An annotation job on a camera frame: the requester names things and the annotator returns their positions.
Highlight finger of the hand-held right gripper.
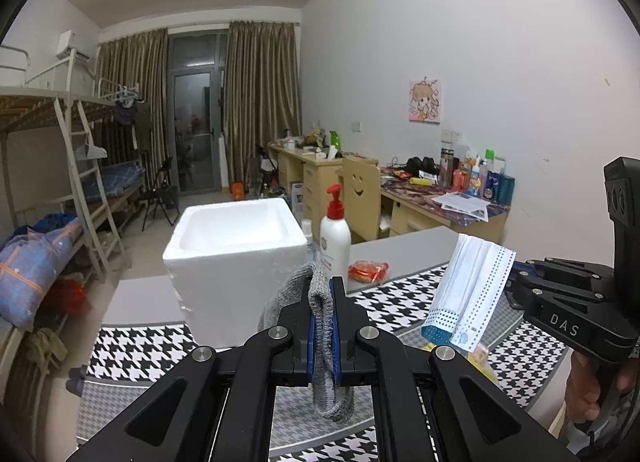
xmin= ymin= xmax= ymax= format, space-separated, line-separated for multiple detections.
xmin=504 ymin=273 xmax=614 ymax=315
xmin=511 ymin=257 xmax=617 ymax=287

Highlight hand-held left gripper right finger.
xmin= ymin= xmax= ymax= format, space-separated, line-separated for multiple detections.
xmin=331 ymin=277 xmax=577 ymax=462

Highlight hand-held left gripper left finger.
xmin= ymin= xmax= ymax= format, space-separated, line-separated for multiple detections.
xmin=65 ymin=302 xmax=317 ymax=462

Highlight grey sock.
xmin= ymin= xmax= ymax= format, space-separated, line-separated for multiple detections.
xmin=257 ymin=262 xmax=357 ymax=424

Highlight blue face mask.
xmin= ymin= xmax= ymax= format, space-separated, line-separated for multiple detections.
xmin=421 ymin=234 xmax=518 ymax=354

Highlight white foam box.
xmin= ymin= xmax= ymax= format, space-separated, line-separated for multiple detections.
xmin=162 ymin=198 xmax=308 ymax=349

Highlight person's right hand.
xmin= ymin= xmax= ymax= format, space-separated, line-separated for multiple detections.
xmin=565 ymin=349 xmax=603 ymax=438

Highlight red snack packet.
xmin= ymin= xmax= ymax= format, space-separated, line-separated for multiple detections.
xmin=348 ymin=260 xmax=390 ymax=285

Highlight white lotion pump bottle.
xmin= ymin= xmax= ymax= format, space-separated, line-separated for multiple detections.
xmin=319 ymin=184 xmax=353 ymax=293

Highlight cluster of toiletry bottles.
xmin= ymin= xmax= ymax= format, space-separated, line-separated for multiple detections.
xmin=439 ymin=144 xmax=517 ymax=204

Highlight white printed papers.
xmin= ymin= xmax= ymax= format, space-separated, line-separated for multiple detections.
xmin=430 ymin=192 xmax=491 ymax=225

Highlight clear spray bottle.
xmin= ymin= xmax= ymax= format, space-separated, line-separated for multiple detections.
xmin=300 ymin=221 xmax=321 ymax=263

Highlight wooden desk with printed mat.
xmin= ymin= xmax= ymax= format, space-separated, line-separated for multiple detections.
xmin=379 ymin=167 xmax=511 ymax=243

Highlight wooden smiley chair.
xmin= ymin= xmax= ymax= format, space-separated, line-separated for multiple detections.
xmin=336 ymin=156 xmax=384 ymax=245

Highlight wooden desk with drawers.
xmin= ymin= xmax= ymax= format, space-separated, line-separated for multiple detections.
xmin=268 ymin=142 xmax=379 ymax=237

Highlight black headphones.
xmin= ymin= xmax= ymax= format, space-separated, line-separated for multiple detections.
xmin=406 ymin=157 xmax=441 ymax=175

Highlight black white houndstooth mat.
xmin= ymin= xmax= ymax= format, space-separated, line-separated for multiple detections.
xmin=75 ymin=264 xmax=573 ymax=462

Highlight red cloth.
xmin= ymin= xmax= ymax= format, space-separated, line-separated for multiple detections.
xmin=47 ymin=278 xmax=89 ymax=315

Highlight blue plaid mattress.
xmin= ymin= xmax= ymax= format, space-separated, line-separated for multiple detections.
xmin=80 ymin=164 xmax=146 ymax=203

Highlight brown curtain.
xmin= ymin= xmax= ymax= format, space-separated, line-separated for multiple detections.
xmin=222 ymin=20 xmax=302 ymax=183
xmin=96 ymin=28 xmax=170 ymax=193

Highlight glass balcony door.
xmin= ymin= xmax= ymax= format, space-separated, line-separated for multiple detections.
xmin=169 ymin=32 xmax=228 ymax=193

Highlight olive cloth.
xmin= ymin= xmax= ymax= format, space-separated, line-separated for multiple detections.
xmin=25 ymin=329 xmax=69 ymax=368

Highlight white bed ladder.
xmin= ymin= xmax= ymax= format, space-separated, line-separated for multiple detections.
xmin=54 ymin=96 xmax=126 ymax=271

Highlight blue plaid blanket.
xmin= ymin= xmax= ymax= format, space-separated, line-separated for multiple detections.
xmin=0 ymin=219 xmax=84 ymax=331

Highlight dark hanging clothes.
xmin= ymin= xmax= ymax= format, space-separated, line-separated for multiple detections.
xmin=112 ymin=96 xmax=139 ymax=125

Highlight white metal bunk bed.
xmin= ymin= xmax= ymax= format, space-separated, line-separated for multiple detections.
xmin=75 ymin=76 xmax=147 ymax=223
xmin=0 ymin=44 xmax=101 ymax=333

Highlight white air conditioner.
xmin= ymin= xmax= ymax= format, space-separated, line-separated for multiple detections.
xmin=56 ymin=30 xmax=91 ymax=61

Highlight pink cartoon wall poster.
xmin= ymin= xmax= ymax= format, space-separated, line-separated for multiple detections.
xmin=408 ymin=78 xmax=444 ymax=124

